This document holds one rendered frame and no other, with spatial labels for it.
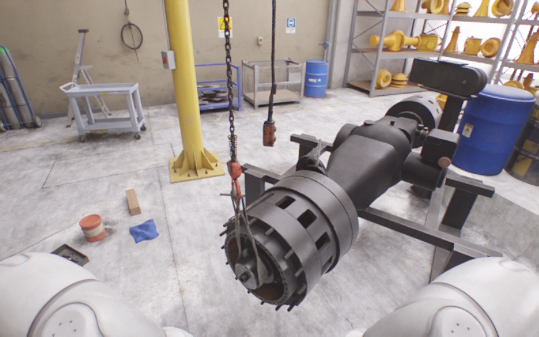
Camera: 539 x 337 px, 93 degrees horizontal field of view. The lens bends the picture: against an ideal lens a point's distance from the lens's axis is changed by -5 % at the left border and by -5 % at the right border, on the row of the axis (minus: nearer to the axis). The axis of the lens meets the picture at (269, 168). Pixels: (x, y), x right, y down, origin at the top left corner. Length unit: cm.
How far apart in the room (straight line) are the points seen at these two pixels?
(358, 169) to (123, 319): 164
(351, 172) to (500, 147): 207
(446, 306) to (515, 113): 314
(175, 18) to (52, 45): 400
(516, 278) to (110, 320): 59
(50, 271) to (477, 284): 65
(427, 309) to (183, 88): 326
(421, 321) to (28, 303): 53
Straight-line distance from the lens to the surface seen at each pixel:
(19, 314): 53
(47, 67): 705
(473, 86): 321
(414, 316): 45
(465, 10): 1001
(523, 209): 337
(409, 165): 232
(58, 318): 44
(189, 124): 357
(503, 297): 54
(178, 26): 335
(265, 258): 129
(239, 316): 222
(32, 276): 55
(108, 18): 679
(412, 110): 336
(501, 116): 347
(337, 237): 139
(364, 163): 191
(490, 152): 358
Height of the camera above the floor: 189
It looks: 30 degrees down
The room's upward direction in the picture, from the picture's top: 1 degrees clockwise
